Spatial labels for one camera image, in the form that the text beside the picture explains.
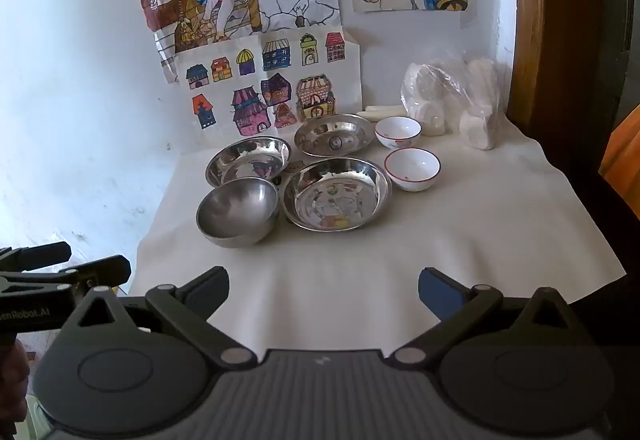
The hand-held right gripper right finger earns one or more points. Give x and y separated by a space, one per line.
440 292

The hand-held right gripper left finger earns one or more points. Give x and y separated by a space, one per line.
207 289

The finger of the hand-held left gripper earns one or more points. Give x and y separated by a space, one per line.
100 270
35 256

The steel bowl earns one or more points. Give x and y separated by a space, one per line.
248 161
237 212

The white ceramic bowl red rim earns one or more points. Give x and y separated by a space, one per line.
397 130
412 168

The large steel plate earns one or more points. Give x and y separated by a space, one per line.
336 195

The person's left hand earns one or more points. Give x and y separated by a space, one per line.
12 380

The white printed cloth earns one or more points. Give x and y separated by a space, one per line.
325 270

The white stick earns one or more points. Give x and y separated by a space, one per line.
385 111

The clear bag of white rolls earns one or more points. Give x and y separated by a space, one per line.
450 95

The coloured houses drawing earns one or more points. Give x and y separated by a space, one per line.
240 88

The dark door panel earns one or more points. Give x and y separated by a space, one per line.
585 45

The wooden frame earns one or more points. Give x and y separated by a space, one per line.
525 20

